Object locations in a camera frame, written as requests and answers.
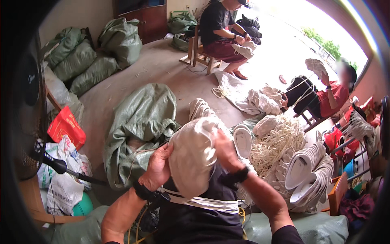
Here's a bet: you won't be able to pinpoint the person's left hand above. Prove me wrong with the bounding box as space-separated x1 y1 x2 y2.
139 143 174 192

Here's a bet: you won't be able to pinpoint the person's right hand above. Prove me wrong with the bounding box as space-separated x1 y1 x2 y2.
212 130 246 174

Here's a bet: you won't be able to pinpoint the white shoe with sole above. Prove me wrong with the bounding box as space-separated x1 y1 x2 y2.
233 124 253 159

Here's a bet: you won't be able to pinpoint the stack of white shoe uppers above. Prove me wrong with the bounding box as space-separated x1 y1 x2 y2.
188 98 217 121

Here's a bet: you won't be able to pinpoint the black wrist band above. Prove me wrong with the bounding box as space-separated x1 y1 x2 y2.
220 167 250 188
133 180 171 203

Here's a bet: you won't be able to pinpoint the coil of cream laces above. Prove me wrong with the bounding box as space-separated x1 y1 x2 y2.
212 85 230 99

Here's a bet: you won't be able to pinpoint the white sack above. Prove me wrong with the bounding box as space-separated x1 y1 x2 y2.
214 70 270 115

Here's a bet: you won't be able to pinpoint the heap of cream laces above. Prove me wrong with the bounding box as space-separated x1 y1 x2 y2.
249 115 307 178

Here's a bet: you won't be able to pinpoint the pile of white shoe uppers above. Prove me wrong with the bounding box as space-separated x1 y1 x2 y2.
247 85 284 116

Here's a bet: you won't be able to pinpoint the bundle of white laces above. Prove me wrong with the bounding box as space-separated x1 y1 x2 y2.
158 187 245 215

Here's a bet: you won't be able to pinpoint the large crumpled green sack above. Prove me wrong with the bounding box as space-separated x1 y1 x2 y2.
103 83 181 191

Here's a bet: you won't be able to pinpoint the wooden stool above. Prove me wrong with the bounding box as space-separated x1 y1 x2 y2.
179 25 223 75
293 106 331 133

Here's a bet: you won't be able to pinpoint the person's legs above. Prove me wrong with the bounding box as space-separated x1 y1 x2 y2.
154 165 255 244

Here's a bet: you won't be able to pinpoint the row of white shoes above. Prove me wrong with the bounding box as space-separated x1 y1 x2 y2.
265 141 335 213

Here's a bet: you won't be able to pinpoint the black bag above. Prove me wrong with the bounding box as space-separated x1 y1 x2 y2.
235 14 263 46

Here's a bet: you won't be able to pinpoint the person's body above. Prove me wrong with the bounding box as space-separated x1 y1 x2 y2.
105 225 305 244

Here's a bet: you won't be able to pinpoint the orange wooden chair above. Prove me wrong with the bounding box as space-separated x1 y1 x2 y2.
321 172 349 217

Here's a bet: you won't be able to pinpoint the dark wooden cabinet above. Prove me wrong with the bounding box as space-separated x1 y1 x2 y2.
112 0 168 45

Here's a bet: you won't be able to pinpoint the cluttered rack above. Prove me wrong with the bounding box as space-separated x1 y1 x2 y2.
316 95 390 228

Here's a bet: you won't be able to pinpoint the heap of full green sacks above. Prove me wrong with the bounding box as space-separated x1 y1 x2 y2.
42 17 143 97

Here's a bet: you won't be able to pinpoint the teal round basin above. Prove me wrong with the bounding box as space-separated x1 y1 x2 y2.
72 192 94 217

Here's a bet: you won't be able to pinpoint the black pole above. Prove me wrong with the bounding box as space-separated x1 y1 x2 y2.
42 152 108 186

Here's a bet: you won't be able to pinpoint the red plastic bag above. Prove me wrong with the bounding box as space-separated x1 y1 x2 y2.
47 106 87 151

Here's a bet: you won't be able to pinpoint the heap of white printed bags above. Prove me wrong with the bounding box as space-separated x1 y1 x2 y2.
37 135 94 216

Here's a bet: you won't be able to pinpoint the clear plastic bag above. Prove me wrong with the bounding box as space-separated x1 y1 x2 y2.
43 62 85 123

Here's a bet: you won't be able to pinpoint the black electric fan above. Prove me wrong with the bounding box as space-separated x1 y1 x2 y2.
9 33 50 181

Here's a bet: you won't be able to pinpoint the low wooden table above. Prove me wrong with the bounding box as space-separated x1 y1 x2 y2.
18 175 86 225

